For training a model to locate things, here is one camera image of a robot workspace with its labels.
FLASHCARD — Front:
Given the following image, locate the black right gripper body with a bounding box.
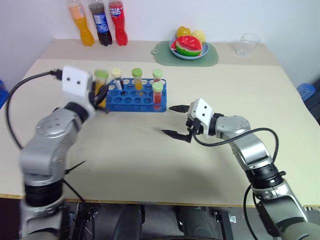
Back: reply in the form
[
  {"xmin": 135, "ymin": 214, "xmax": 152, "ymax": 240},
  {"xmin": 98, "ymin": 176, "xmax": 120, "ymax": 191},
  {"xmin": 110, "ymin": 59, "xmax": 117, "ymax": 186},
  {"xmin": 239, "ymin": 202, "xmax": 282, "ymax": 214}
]
[{"xmin": 185, "ymin": 115, "xmax": 208, "ymax": 137}]

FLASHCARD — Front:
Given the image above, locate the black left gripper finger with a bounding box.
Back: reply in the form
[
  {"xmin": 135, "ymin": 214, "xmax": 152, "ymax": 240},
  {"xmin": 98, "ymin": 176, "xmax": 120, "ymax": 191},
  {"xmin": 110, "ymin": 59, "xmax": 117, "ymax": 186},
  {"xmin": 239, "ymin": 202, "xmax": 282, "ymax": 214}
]
[
  {"xmin": 98, "ymin": 84, "xmax": 112, "ymax": 107},
  {"xmin": 89, "ymin": 79, "xmax": 98, "ymax": 101}
]

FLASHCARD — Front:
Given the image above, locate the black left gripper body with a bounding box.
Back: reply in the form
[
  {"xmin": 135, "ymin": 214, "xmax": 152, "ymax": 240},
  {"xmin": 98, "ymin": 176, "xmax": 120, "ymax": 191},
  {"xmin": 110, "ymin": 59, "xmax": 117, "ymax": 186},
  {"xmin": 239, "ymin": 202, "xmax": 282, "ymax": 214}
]
[{"xmin": 87, "ymin": 96, "xmax": 111, "ymax": 115}]

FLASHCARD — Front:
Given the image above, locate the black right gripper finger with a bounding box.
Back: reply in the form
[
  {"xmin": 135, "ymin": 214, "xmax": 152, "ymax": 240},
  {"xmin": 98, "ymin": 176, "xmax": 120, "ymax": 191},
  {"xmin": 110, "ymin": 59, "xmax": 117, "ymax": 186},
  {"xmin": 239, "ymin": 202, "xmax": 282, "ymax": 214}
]
[
  {"xmin": 161, "ymin": 129, "xmax": 196, "ymax": 144},
  {"xmin": 169, "ymin": 104, "xmax": 191, "ymax": 115}
]

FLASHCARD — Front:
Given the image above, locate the green-capped yellow liquid test tube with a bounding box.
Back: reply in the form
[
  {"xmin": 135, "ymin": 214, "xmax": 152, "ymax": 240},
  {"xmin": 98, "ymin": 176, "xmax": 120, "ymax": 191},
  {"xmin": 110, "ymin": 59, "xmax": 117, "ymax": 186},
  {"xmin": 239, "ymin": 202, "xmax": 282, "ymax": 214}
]
[{"xmin": 93, "ymin": 69, "xmax": 110, "ymax": 109}]

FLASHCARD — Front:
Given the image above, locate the cream-capped white test tube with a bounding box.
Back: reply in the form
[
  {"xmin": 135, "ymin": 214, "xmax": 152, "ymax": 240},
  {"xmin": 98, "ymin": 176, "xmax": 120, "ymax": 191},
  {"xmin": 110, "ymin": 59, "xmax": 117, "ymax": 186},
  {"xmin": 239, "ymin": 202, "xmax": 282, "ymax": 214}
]
[{"xmin": 110, "ymin": 68, "xmax": 125, "ymax": 91}]

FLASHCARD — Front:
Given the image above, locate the blue test tube rack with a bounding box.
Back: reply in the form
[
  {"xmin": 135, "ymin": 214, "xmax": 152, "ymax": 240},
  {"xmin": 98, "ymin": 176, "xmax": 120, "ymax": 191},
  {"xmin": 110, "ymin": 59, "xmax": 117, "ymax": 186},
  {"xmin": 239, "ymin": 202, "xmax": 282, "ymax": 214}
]
[{"xmin": 104, "ymin": 78, "xmax": 168, "ymax": 113}]

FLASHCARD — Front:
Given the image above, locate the green-capped red liquid test tube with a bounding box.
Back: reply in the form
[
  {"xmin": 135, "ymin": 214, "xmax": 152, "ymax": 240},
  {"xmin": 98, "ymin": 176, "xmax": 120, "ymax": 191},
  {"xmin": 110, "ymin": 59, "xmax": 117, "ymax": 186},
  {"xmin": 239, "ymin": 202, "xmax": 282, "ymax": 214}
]
[
  {"xmin": 151, "ymin": 82, "xmax": 164, "ymax": 111},
  {"xmin": 152, "ymin": 69, "xmax": 164, "ymax": 84}
]

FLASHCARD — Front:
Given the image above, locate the green-capped orange liquid test tube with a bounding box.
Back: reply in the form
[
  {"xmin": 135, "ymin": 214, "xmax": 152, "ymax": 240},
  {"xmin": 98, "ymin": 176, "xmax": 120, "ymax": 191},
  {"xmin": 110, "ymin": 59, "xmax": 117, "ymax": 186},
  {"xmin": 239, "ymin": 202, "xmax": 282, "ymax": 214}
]
[{"xmin": 131, "ymin": 67, "xmax": 144, "ymax": 98}]

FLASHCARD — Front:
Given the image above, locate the green cutting mat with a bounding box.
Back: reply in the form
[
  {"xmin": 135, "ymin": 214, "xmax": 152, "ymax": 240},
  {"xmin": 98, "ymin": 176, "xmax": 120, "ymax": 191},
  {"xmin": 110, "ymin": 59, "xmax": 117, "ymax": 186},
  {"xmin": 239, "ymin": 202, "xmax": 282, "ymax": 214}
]
[{"xmin": 151, "ymin": 40, "xmax": 220, "ymax": 67}]

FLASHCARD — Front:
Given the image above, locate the light blue plate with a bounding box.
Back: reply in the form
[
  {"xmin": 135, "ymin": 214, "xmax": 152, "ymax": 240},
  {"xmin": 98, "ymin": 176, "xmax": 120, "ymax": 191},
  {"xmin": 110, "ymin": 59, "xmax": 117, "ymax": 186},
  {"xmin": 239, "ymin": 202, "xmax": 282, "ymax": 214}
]
[{"xmin": 169, "ymin": 38, "xmax": 210, "ymax": 61}]

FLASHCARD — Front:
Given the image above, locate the toy watermelon slice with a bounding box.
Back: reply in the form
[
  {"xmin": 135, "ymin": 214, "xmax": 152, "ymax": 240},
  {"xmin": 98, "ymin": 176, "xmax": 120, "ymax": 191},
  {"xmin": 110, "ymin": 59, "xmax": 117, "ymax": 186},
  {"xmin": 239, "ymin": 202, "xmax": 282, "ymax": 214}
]
[{"xmin": 175, "ymin": 35, "xmax": 204, "ymax": 57}]

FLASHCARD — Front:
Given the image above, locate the orange soda bottle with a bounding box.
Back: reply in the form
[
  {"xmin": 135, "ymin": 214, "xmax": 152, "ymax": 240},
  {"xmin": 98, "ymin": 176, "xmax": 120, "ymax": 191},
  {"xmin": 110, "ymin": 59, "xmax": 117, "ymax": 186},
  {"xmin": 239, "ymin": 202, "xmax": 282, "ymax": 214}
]
[{"xmin": 67, "ymin": 0, "xmax": 96, "ymax": 47}]

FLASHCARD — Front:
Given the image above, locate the dark cola bottle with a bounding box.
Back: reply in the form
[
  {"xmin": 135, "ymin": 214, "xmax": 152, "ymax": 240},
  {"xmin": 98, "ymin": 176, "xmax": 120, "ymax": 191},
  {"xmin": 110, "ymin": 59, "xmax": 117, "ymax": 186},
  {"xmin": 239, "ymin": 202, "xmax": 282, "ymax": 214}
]
[{"xmin": 87, "ymin": 0, "xmax": 113, "ymax": 47}]

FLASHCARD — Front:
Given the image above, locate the black zip tie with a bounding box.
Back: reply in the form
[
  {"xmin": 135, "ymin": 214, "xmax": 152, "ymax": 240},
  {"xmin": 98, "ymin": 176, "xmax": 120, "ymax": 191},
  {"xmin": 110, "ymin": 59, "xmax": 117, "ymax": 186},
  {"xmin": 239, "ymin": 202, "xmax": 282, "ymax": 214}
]
[{"xmin": 64, "ymin": 160, "xmax": 86, "ymax": 176}]

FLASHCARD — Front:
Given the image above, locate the red soda bottle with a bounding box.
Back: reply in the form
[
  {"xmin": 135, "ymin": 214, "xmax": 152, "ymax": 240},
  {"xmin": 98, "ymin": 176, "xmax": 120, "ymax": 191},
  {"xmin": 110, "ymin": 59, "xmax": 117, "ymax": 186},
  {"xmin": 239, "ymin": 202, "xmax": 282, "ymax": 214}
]
[{"xmin": 108, "ymin": 0, "xmax": 129, "ymax": 47}]

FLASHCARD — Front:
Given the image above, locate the toy yellow pineapple piece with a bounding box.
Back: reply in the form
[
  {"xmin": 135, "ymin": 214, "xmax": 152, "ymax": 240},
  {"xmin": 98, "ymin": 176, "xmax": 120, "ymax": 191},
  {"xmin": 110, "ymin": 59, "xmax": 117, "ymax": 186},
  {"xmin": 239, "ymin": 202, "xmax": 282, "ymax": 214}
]
[{"xmin": 190, "ymin": 29, "xmax": 207, "ymax": 44}]

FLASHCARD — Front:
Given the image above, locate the toy yellow orange pepper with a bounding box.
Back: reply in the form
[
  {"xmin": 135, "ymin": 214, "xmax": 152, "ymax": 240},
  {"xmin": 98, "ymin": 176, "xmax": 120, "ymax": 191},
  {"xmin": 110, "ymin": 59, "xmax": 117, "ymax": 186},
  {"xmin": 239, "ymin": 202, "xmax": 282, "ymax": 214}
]
[{"xmin": 175, "ymin": 25, "xmax": 193, "ymax": 38}]

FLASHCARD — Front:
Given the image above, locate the dark rounded shape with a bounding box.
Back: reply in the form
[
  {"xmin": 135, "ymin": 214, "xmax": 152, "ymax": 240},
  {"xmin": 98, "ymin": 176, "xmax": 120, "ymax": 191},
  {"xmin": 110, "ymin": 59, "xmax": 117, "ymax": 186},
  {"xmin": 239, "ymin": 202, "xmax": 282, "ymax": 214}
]
[
  {"xmin": 175, "ymin": 205, "xmax": 226, "ymax": 240},
  {"xmin": 116, "ymin": 204, "xmax": 146, "ymax": 240}
]

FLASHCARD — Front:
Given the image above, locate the blue plastic stool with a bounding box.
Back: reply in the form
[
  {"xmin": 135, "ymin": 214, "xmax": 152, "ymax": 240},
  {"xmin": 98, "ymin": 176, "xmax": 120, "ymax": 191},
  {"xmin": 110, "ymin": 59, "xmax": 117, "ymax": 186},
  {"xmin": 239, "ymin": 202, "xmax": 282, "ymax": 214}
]
[
  {"xmin": 0, "ymin": 79, "xmax": 11, "ymax": 109},
  {"xmin": 296, "ymin": 83, "xmax": 316, "ymax": 101}
]

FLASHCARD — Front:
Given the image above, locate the clear plastic cup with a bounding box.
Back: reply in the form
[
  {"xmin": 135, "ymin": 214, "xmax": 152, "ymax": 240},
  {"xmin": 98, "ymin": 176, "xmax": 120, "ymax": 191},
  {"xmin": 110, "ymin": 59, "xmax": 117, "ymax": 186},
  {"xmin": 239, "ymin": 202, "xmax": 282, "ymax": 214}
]
[{"xmin": 235, "ymin": 32, "xmax": 262, "ymax": 57}]

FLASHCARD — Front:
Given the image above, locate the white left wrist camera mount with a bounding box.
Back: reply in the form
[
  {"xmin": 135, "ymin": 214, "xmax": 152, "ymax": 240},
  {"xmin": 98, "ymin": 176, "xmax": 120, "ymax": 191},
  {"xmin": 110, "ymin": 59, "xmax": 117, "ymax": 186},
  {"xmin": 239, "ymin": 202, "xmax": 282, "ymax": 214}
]
[{"xmin": 61, "ymin": 65, "xmax": 98, "ymax": 116}]

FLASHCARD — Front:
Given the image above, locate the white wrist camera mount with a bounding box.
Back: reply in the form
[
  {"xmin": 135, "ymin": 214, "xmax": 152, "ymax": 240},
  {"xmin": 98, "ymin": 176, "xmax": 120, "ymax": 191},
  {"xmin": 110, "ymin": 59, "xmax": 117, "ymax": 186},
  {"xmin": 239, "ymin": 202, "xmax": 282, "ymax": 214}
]
[
  {"xmin": 187, "ymin": 98, "xmax": 214, "ymax": 139},
  {"xmin": 61, "ymin": 65, "xmax": 98, "ymax": 116}
]

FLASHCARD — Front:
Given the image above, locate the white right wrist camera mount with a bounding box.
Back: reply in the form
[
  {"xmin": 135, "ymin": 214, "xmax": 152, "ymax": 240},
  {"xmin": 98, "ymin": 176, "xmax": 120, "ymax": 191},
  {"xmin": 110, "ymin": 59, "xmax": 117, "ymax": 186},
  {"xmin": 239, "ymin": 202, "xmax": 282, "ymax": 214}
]
[{"xmin": 187, "ymin": 98, "xmax": 214, "ymax": 139}]

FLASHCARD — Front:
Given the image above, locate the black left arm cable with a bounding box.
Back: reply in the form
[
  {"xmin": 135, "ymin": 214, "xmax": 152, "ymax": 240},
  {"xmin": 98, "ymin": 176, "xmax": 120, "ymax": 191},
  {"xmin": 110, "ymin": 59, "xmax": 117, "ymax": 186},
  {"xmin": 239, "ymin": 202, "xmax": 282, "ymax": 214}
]
[{"xmin": 5, "ymin": 68, "xmax": 63, "ymax": 151}]

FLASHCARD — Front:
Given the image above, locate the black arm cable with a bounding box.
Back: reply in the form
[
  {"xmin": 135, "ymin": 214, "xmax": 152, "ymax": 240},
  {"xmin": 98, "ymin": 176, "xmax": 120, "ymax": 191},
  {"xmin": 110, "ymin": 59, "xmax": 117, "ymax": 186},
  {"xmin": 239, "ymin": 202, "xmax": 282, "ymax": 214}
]
[
  {"xmin": 5, "ymin": 68, "xmax": 63, "ymax": 151},
  {"xmin": 192, "ymin": 127, "xmax": 280, "ymax": 166}
]

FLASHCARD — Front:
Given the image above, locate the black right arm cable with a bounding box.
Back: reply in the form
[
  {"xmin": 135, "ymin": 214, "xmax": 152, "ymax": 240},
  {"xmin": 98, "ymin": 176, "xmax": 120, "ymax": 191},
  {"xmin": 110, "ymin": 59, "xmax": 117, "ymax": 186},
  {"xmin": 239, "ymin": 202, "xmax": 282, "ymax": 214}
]
[{"xmin": 192, "ymin": 127, "xmax": 280, "ymax": 166}]

